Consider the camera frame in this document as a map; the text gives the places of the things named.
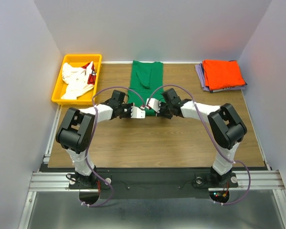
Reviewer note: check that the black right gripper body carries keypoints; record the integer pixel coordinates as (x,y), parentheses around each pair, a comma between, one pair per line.
(165,111)

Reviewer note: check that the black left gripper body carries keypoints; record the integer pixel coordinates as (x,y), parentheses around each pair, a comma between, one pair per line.
(125,110)

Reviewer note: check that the green t shirt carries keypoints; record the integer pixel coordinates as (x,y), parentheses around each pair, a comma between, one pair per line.
(145,78)

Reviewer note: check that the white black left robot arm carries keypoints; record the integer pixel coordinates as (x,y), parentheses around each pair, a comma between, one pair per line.
(77,130)

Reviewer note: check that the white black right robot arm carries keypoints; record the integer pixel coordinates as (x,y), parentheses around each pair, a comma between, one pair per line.
(223,124)

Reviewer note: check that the white t shirt red print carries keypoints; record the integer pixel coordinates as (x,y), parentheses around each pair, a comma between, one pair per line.
(79,80)

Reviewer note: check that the folded purple t shirt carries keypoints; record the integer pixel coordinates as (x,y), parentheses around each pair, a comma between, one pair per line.
(200,72)

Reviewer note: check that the yellow plastic bin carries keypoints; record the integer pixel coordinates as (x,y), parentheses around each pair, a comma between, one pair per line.
(77,60)

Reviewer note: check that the folded orange t shirt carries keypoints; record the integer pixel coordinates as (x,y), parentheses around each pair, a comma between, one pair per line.
(222,74)

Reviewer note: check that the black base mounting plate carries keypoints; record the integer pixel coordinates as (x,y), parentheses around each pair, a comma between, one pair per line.
(152,183)

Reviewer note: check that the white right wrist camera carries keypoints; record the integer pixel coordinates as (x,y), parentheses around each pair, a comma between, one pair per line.
(153,104)

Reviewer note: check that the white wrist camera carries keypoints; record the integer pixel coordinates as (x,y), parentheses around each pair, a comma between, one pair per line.
(153,104)
(137,113)

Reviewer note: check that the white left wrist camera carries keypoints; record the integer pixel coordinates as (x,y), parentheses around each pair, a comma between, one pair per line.
(137,113)

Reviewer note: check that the aluminium frame rail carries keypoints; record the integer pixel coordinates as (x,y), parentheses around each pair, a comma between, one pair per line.
(260,180)

